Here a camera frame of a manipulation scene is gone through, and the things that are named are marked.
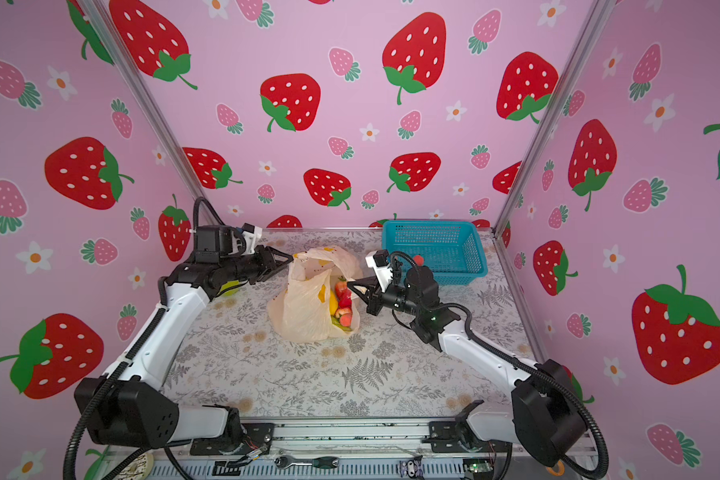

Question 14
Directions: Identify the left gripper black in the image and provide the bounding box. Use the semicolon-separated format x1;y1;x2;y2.
220;247;292;286

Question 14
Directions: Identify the banana print plastic bag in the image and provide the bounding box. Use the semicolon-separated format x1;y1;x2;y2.
267;246;361;343

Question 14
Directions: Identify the yellow fake banana bunch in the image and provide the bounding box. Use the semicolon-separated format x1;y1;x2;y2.
329;291;339;317

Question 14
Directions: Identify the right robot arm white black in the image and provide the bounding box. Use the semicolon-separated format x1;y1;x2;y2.
347;252;610;479

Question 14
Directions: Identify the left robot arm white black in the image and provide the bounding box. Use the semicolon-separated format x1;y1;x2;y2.
62;212;294;479

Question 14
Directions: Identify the red fake apple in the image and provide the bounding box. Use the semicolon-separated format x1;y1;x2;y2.
335;278;352;309

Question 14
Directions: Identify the fake peach half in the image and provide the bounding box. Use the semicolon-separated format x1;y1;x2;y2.
335;308;353;329

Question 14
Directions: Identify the teal plastic basket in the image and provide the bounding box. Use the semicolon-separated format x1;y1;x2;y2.
382;220;488;285

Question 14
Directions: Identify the small cartoon figure sticker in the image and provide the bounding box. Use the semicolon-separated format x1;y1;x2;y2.
398;456;424;480

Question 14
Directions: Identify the green circuit board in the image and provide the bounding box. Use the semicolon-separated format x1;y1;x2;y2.
462;458;495;480

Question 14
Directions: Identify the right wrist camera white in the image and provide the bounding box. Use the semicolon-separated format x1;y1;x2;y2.
365;249;402;292

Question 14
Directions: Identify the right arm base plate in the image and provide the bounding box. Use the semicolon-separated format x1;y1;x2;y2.
422;420;510;454

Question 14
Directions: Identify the aluminium rail frame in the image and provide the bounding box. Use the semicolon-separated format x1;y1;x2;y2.
104;416;598;480

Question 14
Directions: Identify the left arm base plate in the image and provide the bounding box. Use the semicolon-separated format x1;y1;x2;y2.
189;422;275;457

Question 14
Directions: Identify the ratchet wrench green handle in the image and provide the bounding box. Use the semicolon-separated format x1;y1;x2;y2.
274;455;340;470

